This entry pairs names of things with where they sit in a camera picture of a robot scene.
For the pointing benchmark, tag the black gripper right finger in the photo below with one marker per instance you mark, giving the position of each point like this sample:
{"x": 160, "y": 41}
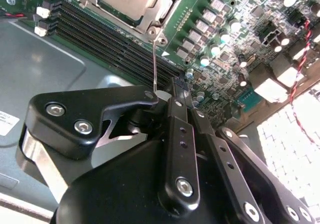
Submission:
{"x": 225, "y": 156}

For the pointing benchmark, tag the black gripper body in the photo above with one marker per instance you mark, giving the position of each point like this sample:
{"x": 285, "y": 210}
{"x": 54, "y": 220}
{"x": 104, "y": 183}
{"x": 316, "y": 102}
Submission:
{"x": 120, "y": 191}

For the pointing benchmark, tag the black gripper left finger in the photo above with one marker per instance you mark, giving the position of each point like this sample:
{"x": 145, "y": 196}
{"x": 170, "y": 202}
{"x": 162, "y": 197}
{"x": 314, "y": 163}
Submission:
{"x": 75, "y": 108}

